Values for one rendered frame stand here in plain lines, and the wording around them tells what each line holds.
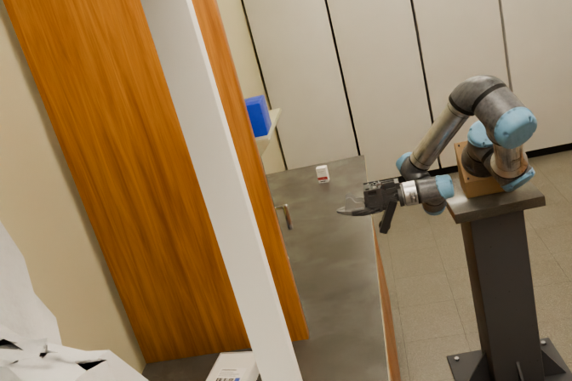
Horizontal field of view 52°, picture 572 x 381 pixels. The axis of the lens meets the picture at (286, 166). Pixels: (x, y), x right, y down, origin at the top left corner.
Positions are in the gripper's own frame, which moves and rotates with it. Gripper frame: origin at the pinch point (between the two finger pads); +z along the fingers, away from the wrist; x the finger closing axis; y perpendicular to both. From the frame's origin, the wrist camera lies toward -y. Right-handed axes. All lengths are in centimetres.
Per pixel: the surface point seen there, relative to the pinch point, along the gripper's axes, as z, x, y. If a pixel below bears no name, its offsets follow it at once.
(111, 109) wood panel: 46, 35, 55
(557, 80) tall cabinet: -156, -284, -54
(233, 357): 33, 43, -17
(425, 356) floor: -17, -68, -114
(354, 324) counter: 0.6, 31.1, -20.4
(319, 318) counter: 10.8, 25.6, -20.4
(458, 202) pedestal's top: -40, -34, -20
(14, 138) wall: 66, 47, 55
